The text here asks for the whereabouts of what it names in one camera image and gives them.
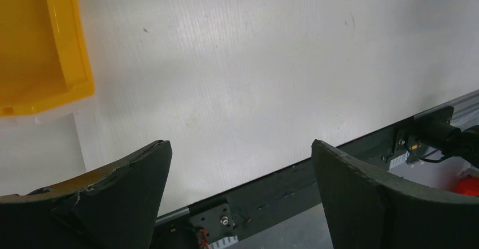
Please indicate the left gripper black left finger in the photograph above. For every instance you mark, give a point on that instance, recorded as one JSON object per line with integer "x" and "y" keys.
{"x": 114, "y": 206}

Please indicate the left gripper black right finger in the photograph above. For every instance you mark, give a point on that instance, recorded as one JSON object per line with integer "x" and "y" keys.
{"x": 367, "y": 207}

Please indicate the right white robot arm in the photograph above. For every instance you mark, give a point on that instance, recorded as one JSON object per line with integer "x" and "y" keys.
{"x": 447, "y": 139}

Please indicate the clear plastic bin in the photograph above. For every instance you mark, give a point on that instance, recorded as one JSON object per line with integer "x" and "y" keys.
{"x": 39, "y": 155}

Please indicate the yellow plastic bin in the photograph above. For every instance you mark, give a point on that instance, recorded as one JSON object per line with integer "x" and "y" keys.
{"x": 44, "y": 60}

